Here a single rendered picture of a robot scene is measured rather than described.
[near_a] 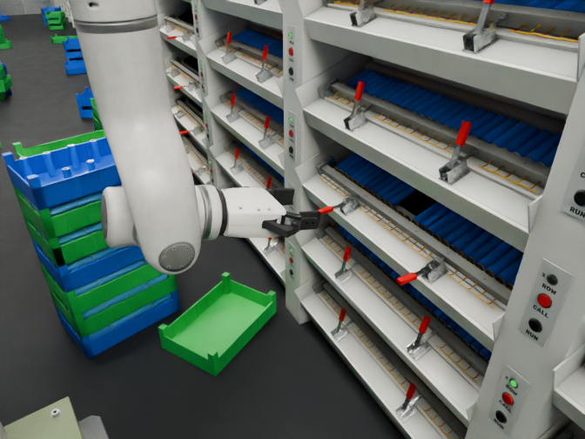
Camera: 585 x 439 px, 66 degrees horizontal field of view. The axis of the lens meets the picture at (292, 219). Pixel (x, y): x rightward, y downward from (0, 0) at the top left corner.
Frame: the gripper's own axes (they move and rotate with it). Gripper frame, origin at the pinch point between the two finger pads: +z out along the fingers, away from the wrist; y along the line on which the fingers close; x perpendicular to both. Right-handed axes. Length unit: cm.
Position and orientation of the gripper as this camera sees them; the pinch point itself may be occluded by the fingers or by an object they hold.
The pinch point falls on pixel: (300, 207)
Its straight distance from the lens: 77.7
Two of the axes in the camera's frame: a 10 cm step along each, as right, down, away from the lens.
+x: 1.8, -8.9, -4.2
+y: 4.7, 4.5, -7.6
